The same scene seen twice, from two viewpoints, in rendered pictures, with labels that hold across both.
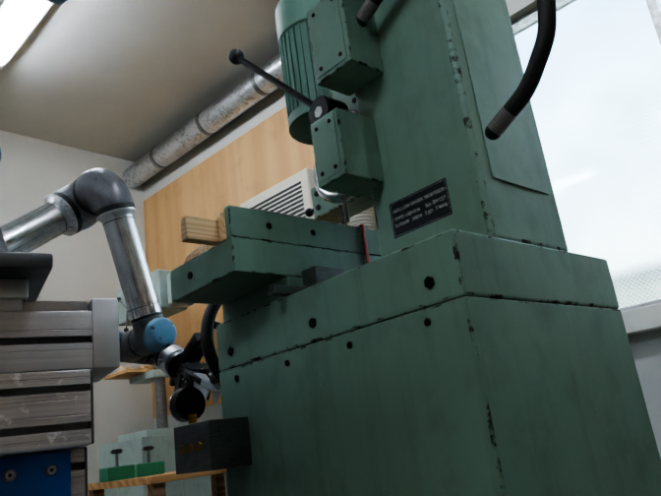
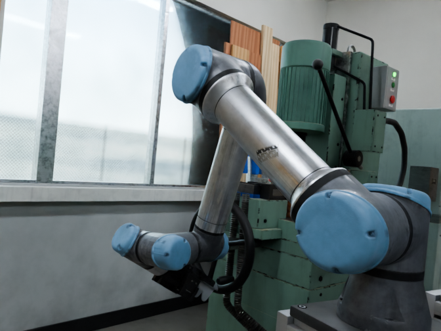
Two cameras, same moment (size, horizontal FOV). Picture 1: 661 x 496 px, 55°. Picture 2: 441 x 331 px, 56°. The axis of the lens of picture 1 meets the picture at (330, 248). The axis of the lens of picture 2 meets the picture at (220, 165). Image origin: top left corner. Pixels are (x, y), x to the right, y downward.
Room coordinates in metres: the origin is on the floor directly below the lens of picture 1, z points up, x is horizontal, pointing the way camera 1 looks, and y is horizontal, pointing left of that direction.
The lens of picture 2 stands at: (1.45, 1.48, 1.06)
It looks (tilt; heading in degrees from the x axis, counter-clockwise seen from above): 1 degrees down; 272
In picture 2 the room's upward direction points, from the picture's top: 5 degrees clockwise
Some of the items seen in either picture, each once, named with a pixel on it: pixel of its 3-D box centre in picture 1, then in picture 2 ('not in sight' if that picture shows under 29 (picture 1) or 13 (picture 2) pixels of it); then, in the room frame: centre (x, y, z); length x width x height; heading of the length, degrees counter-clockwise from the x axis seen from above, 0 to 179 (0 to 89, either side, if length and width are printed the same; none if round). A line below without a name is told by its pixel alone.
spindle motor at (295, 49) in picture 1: (321, 66); (302, 89); (1.22, -0.03, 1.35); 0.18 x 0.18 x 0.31
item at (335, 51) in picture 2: not in sight; (329, 47); (1.12, -0.13, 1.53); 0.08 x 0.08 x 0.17; 44
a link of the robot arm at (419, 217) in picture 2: not in sight; (389, 224); (1.17, 0.76, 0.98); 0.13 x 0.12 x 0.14; 47
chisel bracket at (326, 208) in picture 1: (346, 198); not in sight; (1.21, -0.05, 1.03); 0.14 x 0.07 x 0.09; 44
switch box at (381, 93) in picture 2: not in sight; (384, 89); (0.89, -0.15, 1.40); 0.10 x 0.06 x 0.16; 44
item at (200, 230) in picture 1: (312, 246); not in sight; (1.16, 0.03, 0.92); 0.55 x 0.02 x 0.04; 134
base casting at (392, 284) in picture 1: (405, 317); (308, 251); (1.13, -0.12, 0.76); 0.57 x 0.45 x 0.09; 44
